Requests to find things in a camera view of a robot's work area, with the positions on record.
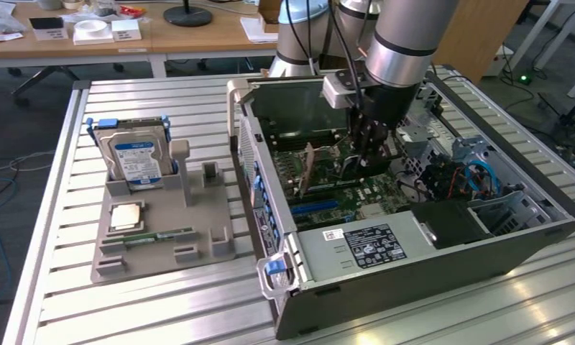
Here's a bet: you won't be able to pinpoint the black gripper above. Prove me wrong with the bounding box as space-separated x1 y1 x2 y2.
350 84 421 177

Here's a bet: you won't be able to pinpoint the green graphics card black fan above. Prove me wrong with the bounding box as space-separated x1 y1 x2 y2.
295 142 366 201

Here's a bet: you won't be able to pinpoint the perforated metal disk bay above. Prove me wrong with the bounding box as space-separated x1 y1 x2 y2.
387 103 462 177

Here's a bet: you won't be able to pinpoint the dark RAM stick white clips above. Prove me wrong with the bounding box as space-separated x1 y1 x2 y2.
295 175 360 196

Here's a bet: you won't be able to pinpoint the green motherboard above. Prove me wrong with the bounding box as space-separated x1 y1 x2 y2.
267 129 414 231

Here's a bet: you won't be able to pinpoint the small silver chipset heatsink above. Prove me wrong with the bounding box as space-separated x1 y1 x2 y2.
359 203 387 219

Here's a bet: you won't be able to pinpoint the long blue expansion slot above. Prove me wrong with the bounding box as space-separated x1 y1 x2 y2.
290 200 339 216

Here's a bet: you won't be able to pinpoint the white paper stack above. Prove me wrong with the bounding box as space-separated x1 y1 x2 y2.
240 16 282 44

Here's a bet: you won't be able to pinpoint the brown cardboard box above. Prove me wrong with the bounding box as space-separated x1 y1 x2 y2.
258 0 284 26

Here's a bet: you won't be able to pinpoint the open metal disk bay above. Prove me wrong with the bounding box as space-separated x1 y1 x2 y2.
467 190 555 238

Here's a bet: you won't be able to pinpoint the wooden desk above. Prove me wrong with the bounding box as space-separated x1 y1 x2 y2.
0 0 366 69

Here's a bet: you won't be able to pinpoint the grey power supply unit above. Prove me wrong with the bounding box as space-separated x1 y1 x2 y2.
296 211 435 283

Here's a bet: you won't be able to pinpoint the black round lamp base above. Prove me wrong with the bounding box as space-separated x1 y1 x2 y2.
162 0 215 28

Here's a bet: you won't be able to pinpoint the open dark PC case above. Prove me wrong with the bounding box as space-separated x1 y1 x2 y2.
226 64 575 341

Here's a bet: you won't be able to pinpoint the grey parts rack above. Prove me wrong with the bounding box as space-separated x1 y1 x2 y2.
89 139 236 285

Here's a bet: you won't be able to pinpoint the hard disk in blue caddy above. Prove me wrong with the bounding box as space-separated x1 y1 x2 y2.
84 115 172 191

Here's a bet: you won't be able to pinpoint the plain white box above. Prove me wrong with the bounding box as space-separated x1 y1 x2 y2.
111 19 142 42

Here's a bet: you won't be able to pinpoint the silver CPU chip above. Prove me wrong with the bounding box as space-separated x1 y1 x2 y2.
109 203 143 231

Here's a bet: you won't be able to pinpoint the green RAM stick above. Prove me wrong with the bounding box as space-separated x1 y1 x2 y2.
105 226 196 249

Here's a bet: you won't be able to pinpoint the flat white box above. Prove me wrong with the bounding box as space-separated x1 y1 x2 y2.
72 30 116 46

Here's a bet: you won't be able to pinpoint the white tape roll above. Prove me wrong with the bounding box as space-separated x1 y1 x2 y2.
75 19 107 36

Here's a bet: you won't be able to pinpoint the white box with black lid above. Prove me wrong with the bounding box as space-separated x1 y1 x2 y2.
29 17 71 41

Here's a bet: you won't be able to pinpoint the black office chair base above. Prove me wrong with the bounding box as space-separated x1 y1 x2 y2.
8 64 126 109

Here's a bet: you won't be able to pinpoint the clear plastic bag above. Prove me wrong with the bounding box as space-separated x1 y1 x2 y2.
0 1 28 33

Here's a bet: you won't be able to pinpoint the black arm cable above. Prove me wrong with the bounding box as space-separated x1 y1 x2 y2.
280 0 366 119

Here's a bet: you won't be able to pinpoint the red wire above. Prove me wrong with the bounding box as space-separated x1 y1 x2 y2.
450 167 465 198

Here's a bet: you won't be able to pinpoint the blue wire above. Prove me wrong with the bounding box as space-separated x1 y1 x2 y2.
465 161 503 198

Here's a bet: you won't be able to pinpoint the white desk frame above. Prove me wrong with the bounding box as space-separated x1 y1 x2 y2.
506 0 575 98

